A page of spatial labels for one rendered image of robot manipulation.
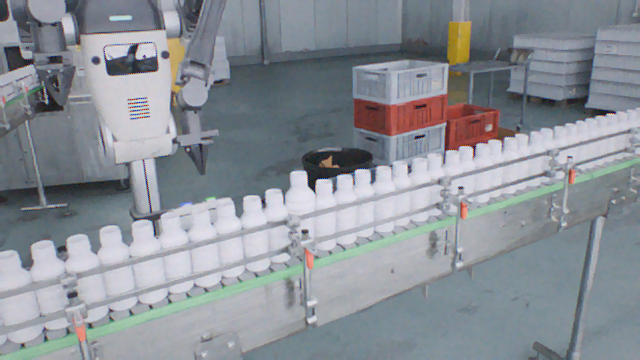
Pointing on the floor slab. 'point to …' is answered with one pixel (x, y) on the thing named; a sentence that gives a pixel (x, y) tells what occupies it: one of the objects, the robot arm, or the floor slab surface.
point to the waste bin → (342, 156)
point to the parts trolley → (492, 82)
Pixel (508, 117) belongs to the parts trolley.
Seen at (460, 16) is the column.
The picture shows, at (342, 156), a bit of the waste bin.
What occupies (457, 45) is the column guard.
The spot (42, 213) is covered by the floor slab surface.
